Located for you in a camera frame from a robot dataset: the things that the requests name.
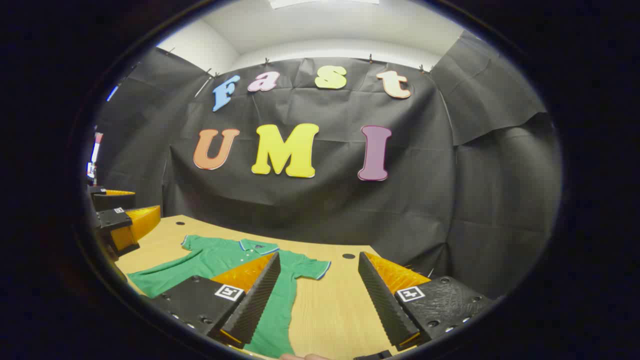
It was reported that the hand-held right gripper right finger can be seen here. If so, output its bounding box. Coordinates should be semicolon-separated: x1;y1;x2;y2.
357;251;497;352

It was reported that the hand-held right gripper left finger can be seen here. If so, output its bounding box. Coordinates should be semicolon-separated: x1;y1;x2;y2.
149;251;282;350

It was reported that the green T-shirt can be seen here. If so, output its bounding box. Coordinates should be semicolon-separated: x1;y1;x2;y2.
127;234;332;359

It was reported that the computer monitor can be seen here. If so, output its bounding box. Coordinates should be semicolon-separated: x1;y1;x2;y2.
86;131;104;187

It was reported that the black backdrop cloth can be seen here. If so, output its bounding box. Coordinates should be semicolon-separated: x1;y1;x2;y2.
92;30;563;301

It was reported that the ceiling light panel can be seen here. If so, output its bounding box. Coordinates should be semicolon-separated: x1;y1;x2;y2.
268;0;381;10

